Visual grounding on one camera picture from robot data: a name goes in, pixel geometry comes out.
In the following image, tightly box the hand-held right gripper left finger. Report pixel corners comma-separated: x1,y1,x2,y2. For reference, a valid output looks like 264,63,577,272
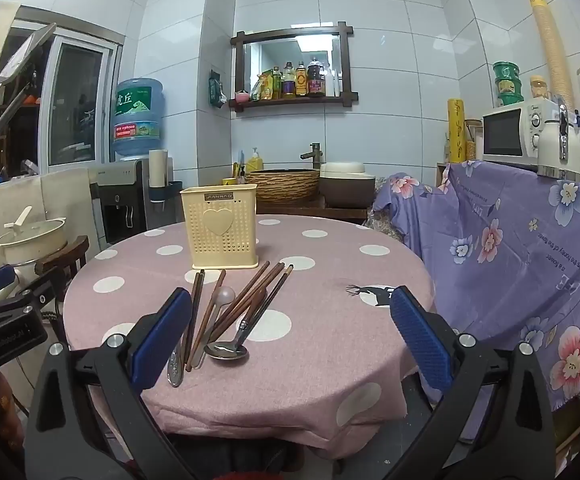
24,287,193,480

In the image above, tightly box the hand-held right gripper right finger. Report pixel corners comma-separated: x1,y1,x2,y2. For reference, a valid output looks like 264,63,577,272
390,285,556,480

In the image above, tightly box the stainless steel spoon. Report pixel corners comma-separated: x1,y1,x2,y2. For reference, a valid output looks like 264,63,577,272
166,345,185,388
204,285,268,361

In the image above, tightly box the thin brown chopstick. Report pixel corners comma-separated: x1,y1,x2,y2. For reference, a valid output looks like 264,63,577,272
186,269,227,373

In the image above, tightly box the pearl white spoon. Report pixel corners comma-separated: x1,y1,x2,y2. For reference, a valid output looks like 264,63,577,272
190,285,237,368

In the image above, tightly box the cream plastic utensil holder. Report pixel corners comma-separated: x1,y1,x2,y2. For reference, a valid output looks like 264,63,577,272
180,184,261,270

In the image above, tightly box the cream electric pot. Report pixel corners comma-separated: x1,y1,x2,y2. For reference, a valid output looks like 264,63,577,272
0,205,68,266

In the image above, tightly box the dark wooden chair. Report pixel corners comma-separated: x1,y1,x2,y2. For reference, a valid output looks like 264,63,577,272
34,235,90,341

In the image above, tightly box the purple floral cloth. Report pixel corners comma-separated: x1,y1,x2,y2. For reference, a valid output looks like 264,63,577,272
370,160,580,413

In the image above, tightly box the pink polka dot tablecloth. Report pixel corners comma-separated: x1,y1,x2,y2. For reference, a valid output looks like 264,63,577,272
62,214,438,461

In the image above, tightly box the beige cloth cover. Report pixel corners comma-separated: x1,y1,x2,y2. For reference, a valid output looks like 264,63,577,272
0,167,100,281

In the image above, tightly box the grey water dispenser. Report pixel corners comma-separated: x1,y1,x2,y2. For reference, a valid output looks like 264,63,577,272
90,157,171,251

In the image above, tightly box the paper cup dispenser tube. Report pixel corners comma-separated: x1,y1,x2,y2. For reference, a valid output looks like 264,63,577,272
149,148,183,206

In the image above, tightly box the dark wooden counter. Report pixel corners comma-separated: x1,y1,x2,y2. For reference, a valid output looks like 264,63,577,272
255,195,371,226

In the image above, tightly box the brown and white cooker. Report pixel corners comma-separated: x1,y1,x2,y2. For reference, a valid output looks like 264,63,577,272
318,161,377,209

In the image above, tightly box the woven basket basin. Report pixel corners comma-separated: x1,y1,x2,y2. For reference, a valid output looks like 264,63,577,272
246,169,321,205

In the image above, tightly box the window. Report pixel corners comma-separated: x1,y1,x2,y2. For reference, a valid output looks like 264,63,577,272
0,5,125,188

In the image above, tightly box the yellow roll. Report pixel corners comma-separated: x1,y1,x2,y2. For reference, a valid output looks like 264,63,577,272
446,98,467,165

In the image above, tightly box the bronze faucet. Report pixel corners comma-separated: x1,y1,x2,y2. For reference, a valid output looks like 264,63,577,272
300,142,325,171

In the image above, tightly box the blue water bottle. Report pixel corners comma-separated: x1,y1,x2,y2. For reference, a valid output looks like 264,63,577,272
111,78,165,162

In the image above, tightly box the white microwave oven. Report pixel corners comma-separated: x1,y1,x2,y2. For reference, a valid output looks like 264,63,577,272
481,97,561,167

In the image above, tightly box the white thermos jug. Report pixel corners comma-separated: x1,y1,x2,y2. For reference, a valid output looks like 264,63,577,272
536,102,580,181

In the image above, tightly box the phone on stand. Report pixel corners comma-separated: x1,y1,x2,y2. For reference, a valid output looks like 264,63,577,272
0,22,58,88

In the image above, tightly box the green hanging packet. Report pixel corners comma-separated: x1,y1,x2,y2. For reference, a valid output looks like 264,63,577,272
208,70,228,109

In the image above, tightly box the white bottle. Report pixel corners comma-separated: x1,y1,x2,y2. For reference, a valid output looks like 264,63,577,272
324,62,341,97

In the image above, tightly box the yellow snack packet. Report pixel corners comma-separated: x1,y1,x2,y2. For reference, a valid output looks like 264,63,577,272
251,71,275,102

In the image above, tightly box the dark sauce bottle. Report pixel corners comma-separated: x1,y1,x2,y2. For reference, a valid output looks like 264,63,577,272
307,57,325,97

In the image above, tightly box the long stack of yellow cups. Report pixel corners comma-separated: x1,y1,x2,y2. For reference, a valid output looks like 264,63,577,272
525,0,578,111

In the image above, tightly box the wooden framed mirror shelf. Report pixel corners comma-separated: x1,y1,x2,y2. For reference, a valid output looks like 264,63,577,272
229,22,359,113

